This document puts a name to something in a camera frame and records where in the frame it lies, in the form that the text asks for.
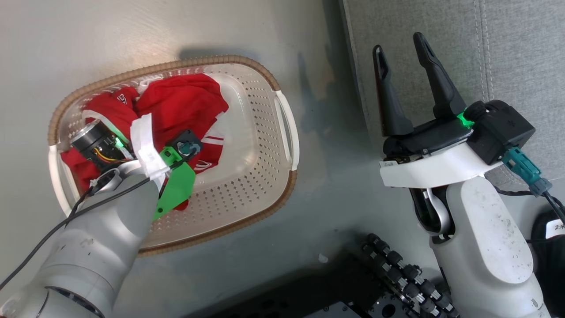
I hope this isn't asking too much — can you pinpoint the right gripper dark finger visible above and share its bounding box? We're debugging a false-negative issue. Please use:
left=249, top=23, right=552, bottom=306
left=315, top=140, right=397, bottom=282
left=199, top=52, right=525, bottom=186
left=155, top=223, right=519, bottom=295
left=413, top=32, right=467, bottom=120
left=373, top=44, right=414, bottom=136

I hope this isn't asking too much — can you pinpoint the white perforated laundry basket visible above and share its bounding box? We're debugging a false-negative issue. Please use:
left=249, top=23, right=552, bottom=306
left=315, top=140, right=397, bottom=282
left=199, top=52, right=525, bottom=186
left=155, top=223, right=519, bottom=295
left=48, top=55, right=300, bottom=257

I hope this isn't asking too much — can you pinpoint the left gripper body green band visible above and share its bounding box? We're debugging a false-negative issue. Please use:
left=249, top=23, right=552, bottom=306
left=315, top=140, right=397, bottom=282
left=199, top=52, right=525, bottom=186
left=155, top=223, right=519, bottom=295
left=71, top=120, right=196, bottom=221

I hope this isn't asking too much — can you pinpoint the red clothing with white trim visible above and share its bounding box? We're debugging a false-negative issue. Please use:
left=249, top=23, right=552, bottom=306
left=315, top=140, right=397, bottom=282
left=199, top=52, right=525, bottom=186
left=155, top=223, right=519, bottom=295
left=61, top=74, right=229, bottom=211

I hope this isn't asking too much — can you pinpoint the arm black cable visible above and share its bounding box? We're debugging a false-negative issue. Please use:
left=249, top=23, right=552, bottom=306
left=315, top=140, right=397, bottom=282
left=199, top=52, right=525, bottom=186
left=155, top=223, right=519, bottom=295
left=494, top=148, right=565, bottom=244
left=0, top=159, right=190, bottom=290

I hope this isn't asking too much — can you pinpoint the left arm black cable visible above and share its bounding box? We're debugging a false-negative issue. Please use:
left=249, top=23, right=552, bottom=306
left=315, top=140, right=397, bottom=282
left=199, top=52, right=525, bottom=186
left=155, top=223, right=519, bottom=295
left=0, top=159, right=190, bottom=290

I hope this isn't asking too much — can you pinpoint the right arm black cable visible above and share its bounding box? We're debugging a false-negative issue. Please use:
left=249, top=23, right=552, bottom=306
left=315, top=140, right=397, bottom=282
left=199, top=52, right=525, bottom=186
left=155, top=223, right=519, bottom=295
left=494, top=148, right=565, bottom=244

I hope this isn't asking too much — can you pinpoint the white tape strip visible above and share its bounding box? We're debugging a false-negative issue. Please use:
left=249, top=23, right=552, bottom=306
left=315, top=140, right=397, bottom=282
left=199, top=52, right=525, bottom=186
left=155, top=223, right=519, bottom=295
left=130, top=114, right=171, bottom=178

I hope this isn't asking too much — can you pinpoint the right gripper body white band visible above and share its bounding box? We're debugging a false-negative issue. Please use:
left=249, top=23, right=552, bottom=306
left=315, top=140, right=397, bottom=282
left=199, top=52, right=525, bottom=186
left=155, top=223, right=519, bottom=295
left=380, top=117, right=503, bottom=188

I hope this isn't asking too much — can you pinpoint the grey fabric sofa seat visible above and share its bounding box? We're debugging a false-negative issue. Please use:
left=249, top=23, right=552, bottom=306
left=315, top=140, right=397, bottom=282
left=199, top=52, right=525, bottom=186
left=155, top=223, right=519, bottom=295
left=342, top=0, right=565, bottom=208

